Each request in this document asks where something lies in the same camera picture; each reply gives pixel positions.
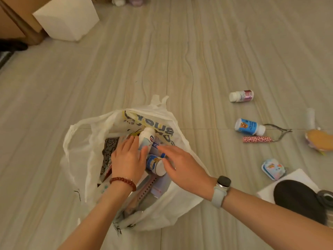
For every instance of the white printed plastic bag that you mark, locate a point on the white printed plastic bag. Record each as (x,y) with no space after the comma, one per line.
(83,143)

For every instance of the person's left thumb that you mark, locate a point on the person's left thumb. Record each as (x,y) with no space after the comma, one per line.
(144,157)

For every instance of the dark labelled packet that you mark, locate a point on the dark labelled packet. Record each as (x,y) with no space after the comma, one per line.
(109,150)

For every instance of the tall white plastic bottle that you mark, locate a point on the tall white plastic bottle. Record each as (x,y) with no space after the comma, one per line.
(147,136)

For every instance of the white square box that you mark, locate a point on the white square box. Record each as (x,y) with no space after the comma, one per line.
(67,18)

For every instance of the person's right forearm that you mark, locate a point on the person's right forearm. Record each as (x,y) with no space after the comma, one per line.
(273,223)

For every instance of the person's left little finger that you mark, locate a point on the person's left little finger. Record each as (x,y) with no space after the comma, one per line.
(114,157)

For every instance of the white bottle pink label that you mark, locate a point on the white bottle pink label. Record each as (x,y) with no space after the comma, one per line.
(242,96)

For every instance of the person's left hand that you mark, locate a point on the person's left hand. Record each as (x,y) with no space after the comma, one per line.
(126,164)

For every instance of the person's left forearm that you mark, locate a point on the person's left forearm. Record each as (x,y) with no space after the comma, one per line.
(98,218)

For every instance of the brown cardboard box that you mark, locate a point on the brown cardboard box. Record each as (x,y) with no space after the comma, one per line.
(18,18)

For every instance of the plush toys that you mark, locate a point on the plush toys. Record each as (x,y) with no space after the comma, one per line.
(127,0)

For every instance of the white bottle blue bear label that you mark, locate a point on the white bottle blue bear label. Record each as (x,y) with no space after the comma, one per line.
(154,165)
(248,127)

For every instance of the orange sponge in wrapper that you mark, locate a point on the orange sponge in wrapper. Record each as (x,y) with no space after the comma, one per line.
(320,140)

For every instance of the small blue cartoon tin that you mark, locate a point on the small blue cartoon tin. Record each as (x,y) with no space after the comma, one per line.
(273,169)

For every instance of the grey band smartwatch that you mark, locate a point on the grey band smartwatch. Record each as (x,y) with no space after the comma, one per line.
(221,192)

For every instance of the white paper sheet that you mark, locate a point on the white paper sheet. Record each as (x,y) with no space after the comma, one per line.
(296,175)

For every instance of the person's right hand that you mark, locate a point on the person's right hand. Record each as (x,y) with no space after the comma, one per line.
(190,171)

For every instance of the blue and white box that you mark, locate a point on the blue and white box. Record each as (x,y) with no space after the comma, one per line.
(156,147)

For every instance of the person's left middle finger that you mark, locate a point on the person's left middle finger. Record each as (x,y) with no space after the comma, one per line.
(126,145)

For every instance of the black fabric pouch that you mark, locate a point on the black fabric pouch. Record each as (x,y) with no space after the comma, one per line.
(296,197)

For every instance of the pink leopard print tube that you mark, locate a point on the pink leopard print tube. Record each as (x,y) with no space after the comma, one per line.
(257,139)

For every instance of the white paper slip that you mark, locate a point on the white paper slip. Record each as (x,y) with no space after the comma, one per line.
(162,186)

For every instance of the white box green print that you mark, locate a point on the white box green print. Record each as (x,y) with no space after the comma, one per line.
(104,187)

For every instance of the black object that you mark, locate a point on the black object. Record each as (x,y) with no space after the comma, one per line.
(10,48)

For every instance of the metal cuticle nippers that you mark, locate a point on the metal cuticle nippers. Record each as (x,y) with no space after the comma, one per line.
(279,131)

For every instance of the person's right thumb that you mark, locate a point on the person's right thumb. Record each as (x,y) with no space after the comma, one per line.
(167,166)

